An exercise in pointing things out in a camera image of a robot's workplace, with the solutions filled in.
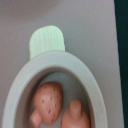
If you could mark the pink toy food piece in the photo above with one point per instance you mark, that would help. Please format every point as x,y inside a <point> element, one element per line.
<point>75,116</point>

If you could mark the toy strawberry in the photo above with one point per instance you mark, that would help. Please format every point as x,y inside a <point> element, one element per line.
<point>48,101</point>

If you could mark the pink toy pot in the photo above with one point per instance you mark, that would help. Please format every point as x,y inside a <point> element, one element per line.
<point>48,55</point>

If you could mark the pink toy stove counter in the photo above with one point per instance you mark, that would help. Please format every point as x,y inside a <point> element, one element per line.
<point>89,31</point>

